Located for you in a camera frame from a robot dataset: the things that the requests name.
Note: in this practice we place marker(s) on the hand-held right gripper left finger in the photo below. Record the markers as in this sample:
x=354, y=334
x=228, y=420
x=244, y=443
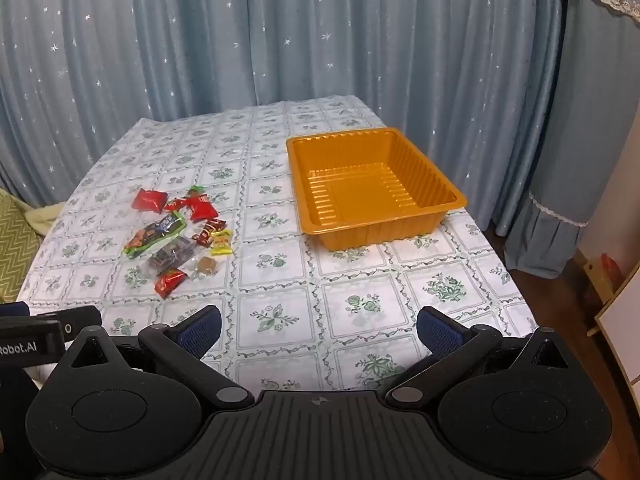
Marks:
x=202, y=331

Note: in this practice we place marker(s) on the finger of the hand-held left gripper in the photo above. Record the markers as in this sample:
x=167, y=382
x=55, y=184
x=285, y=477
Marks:
x=75, y=317
x=12, y=308

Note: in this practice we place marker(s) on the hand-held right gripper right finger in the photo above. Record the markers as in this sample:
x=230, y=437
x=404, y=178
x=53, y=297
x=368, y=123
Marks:
x=437, y=331

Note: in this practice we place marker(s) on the small red snack packet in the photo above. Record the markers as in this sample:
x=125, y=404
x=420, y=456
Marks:
x=169, y=282

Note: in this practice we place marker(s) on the brown candy clear wrapper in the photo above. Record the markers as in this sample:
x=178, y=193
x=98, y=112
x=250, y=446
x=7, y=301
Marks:
x=206, y=265

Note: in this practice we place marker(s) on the clear dark snack packet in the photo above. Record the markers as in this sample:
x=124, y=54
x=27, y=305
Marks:
x=172, y=254

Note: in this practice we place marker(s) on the yellow candy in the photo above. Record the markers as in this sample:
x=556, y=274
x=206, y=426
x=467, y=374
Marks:
x=220, y=244

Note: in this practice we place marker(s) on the dark red candy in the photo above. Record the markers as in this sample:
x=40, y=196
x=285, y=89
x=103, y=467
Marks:
x=206, y=231

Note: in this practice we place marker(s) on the green-edged nut packet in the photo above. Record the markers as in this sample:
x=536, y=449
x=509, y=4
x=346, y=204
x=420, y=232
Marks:
x=150, y=236

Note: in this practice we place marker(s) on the red green snack packet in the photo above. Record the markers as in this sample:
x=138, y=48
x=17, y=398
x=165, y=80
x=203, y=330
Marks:
x=201, y=206

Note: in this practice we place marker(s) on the small red candy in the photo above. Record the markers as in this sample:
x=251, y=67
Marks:
x=175, y=205

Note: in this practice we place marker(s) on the orange plastic tray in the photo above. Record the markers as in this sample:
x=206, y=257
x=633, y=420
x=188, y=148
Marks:
x=370, y=190

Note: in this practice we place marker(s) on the green zigzag cushion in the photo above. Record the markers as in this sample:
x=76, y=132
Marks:
x=15, y=250

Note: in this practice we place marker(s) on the pale yellow cloth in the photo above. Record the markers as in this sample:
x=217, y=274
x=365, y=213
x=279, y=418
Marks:
x=42, y=217

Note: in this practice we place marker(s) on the floral tablecloth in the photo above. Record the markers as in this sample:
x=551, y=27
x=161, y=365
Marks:
x=350, y=285

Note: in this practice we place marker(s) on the cardboard box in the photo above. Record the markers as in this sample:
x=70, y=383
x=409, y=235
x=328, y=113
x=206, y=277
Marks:
x=597, y=280

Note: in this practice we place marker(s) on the blue lace-trimmed appliance cover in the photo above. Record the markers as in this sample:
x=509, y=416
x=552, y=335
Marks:
x=575, y=110

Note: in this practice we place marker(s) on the blue star-print curtain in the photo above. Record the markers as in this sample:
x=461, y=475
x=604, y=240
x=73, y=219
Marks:
x=250, y=35

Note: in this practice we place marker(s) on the white board wooden frame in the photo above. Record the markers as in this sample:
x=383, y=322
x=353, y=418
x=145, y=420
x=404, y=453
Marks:
x=622, y=330

